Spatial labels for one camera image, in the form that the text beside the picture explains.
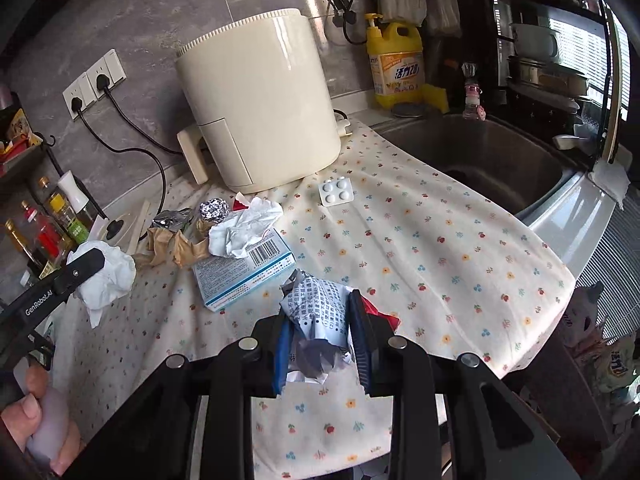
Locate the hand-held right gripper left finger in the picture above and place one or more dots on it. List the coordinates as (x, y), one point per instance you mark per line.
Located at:
(281, 360)

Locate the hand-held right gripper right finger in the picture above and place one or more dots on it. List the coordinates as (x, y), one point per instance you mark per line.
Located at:
(359, 345)

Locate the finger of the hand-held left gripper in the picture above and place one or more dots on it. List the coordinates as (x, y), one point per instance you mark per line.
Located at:
(85, 266)

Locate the white tissue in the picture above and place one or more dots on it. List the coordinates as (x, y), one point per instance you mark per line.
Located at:
(107, 275)

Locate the printed paper leaflet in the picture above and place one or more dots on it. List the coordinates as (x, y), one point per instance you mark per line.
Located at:
(317, 300)

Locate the blue and white medicine box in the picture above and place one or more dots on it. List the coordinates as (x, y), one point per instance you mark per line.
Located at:
(240, 280)

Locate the person's left hand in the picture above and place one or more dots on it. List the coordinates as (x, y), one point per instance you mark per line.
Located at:
(27, 412)

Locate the green label bottle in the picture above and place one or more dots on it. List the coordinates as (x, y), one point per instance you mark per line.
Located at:
(75, 230)

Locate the red label bottle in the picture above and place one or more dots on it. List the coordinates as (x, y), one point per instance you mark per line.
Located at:
(45, 235)

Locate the cream cooker base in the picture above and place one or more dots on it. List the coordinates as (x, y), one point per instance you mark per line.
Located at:
(122, 225)

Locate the dark gold-capped bottle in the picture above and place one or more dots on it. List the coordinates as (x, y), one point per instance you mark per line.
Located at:
(22, 247)

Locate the white-topped oil bottle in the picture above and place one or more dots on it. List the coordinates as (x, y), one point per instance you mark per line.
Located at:
(75, 195)

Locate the brown crumpled paper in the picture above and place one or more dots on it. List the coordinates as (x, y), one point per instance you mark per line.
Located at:
(190, 252)
(157, 247)

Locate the silver foil wrapper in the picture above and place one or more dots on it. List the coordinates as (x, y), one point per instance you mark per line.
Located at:
(172, 220)

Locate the floral printed cloth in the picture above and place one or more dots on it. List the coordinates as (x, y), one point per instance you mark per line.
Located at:
(425, 260)

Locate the black metal hook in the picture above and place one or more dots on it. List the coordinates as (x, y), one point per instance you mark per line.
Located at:
(49, 144)

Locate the white crumpled paper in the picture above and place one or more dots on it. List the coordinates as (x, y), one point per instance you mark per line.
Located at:
(240, 230)

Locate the crumpled foil ball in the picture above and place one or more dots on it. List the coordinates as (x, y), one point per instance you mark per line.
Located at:
(214, 211)

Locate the orange snack packet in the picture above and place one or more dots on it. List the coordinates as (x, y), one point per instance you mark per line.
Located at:
(20, 132)

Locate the white pill blister pack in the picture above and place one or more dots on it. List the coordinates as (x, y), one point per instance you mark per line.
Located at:
(335, 191)

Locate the small red and white wrapper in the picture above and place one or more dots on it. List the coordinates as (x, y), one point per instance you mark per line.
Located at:
(241, 204)

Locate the steel sink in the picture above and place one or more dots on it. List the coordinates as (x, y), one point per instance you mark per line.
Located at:
(490, 160)

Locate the cream air fryer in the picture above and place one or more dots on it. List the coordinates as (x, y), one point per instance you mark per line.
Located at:
(260, 95)

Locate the yellow sponge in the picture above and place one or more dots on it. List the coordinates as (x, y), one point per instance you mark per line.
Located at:
(436, 99)

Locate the printed plastic bag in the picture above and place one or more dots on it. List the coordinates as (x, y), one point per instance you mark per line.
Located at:
(617, 360)

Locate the small pink bottle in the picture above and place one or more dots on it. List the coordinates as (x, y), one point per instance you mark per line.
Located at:
(474, 100)

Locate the yellow detergent bottle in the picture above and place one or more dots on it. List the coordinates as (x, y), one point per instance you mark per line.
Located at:
(397, 65)

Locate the white ladle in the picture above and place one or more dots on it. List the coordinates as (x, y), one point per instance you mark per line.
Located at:
(570, 142)

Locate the white folded cloth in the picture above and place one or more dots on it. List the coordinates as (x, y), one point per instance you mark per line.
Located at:
(610, 182)

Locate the metal pan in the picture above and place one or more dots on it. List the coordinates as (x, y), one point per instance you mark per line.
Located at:
(550, 77)

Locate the black dish rack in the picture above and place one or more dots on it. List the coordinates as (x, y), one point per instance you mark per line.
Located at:
(500, 35)

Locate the window blinds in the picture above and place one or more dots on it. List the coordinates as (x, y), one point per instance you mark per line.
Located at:
(575, 45)

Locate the white wall outlet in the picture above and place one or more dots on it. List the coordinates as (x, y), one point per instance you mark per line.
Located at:
(107, 72)
(80, 97)

